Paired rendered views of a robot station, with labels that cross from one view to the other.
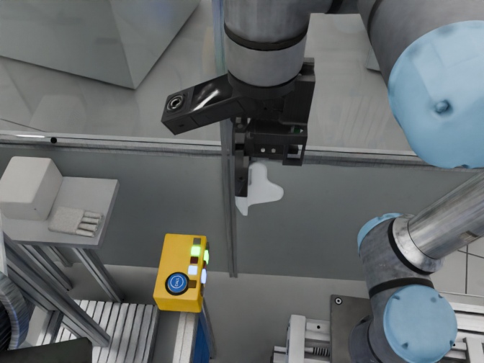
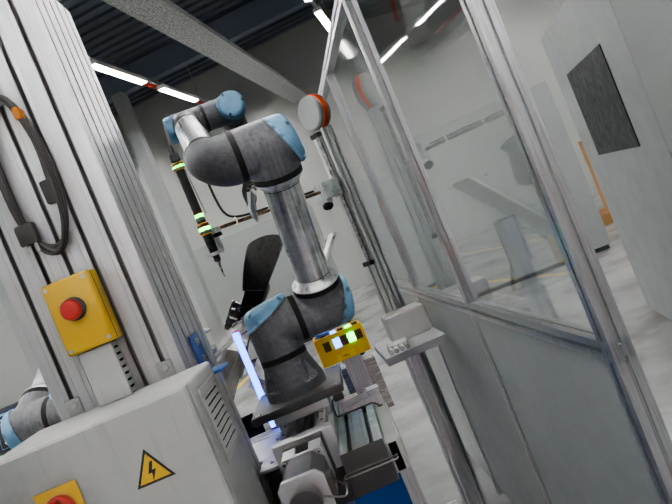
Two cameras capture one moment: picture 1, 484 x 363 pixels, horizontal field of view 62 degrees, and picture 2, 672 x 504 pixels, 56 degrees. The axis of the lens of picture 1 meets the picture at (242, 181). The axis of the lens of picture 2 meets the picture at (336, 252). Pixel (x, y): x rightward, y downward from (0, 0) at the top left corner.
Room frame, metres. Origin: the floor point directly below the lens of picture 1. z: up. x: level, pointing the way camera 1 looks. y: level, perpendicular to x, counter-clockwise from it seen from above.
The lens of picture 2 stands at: (0.20, -1.85, 1.36)
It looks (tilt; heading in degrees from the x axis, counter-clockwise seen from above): 2 degrees down; 82
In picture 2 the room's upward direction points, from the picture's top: 23 degrees counter-clockwise
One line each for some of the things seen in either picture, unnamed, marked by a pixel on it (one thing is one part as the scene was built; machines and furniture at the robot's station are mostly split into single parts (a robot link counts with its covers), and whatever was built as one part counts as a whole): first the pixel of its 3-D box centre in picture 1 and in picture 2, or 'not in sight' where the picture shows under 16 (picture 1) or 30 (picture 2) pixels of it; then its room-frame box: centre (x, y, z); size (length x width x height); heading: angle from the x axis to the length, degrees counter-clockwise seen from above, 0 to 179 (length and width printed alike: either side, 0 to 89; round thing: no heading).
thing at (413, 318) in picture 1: (410, 325); (274, 325); (0.20, -0.30, 1.20); 0.13 x 0.12 x 0.14; 2
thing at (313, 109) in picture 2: not in sight; (314, 112); (0.72, 0.89, 1.88); 0.17 x 0.15 x 0.16; 86
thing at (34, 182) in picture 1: (24, 188); (405, 321); (0.70, 0.67, 0.91); 0.17 x 0.16 x 0.11; 176
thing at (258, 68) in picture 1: (264, 45); not in sight; (0.32, -0.02, 1.70); 0.08 x 0.08 x 0.05
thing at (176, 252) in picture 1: (183, 273); (341, 345); (0.38, 0.14, 1.02); 0.16 x 0.10 x 0.11; 176
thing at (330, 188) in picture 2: not in sight; (328, 189); (0.64, 0.84, 1.54); 0.10 x 0.07 x 0.08; 31
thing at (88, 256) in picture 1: (94, 264); (449, 442); (0.66, 0.60, 0.41); 0.04 x 0.04 x 0.83; 86
